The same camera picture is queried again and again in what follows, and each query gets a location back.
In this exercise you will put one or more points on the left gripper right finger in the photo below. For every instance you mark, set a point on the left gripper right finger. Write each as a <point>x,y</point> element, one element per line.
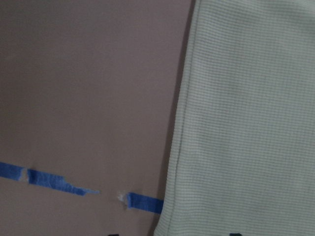
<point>233,234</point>

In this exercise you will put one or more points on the olive green long-sleeve shirt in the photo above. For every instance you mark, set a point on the olive green long-sleeve shirt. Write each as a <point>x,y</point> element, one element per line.
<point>242,159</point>

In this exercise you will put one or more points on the blue tape line crosswise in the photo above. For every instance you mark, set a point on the blue tape line crosswise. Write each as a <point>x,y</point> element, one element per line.
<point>57,182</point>

